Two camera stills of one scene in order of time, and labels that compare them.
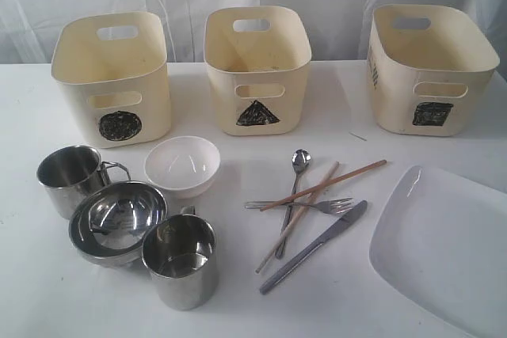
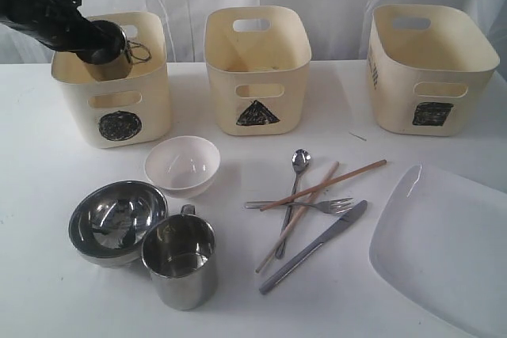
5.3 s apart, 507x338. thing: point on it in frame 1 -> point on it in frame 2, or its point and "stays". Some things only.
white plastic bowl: (182, 166) stays
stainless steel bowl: (108, 225) stays
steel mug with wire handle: (68, 176) -> (119, 68)
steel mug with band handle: (180, 254) stays
